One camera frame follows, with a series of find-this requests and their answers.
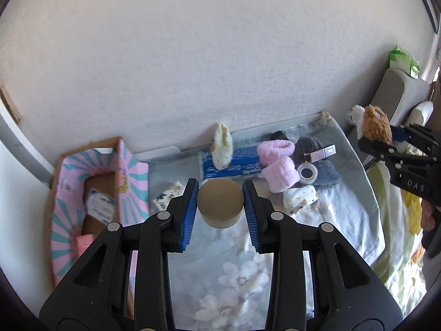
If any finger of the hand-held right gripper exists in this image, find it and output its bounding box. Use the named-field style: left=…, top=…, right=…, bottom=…
left=357, top=138, right=435, bottom=166
left=392, top=123, right=441, bottom=161

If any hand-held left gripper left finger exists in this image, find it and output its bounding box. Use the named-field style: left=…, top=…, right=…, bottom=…
left=39, top=178, right=200, bottom=331

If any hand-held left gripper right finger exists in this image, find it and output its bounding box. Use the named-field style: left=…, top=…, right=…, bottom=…
left=242, top=179, right=404, bottom=331

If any round olive metal tin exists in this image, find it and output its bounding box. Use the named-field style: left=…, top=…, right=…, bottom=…
left=196, top=179, right=245, bottom=230

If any blue tissue packet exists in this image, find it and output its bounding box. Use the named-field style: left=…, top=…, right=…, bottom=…
left=200, top=145, right=266, bottom=180

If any white patterned cloth bundle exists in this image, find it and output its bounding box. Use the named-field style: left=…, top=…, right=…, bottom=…
left=283, top=184, right=318, bottom=213

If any pink striped cardboard box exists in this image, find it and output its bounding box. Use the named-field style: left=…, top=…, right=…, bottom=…
left=50, top=137, right=150, bottom=319

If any white desktop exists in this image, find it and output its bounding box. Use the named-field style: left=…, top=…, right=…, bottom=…
left=133, top=113, right=322, bottom=162

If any person's right hand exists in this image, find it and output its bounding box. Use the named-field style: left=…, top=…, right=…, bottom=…
left=421, top=199, right=441, bottom=231

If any brown plush toy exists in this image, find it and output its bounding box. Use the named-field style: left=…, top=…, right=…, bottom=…
left=347, top=105, right=394, bottom=143

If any grey sofa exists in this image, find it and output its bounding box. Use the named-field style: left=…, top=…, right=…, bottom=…
left=346, top=68, right=435, bottom=166

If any pink fluffy wristband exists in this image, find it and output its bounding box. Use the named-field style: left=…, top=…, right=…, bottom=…
left=261, top=156, right=300, bottom=194
left=257, top=139, right=295, bottom=167

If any yellow green printed blanket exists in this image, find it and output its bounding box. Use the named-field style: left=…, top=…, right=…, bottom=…
left=366, top=161, right=428, bottom=304

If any floral blanket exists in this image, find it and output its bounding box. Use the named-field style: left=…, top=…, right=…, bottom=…
left=138, top=111, right=386, bottom=321

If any grey fluffy cloth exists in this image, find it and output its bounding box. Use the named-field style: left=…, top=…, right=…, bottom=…
left=292, top=137, right=341, bottom=187

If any clear tape roll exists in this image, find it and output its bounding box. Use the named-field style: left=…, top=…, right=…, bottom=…
left=297, top=164, right=318, bottom=185

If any white spotted sock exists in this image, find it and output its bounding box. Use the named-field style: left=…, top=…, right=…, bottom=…
left=211, top=123, right=234, bottom=170

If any green plastic bag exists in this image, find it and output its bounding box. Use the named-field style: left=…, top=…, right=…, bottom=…
left=389, top=45, right=421, bottom=78

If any white packet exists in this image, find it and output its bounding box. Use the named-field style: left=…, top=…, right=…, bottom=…
left=84, top=188, right=117, bottom=224

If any pink packet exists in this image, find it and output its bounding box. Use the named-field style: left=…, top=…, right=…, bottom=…
left=74, top=234, right=96, bottom=258

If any black picture frame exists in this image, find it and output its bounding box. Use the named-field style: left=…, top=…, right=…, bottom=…
left=411, top=0, right=439, bottom=35

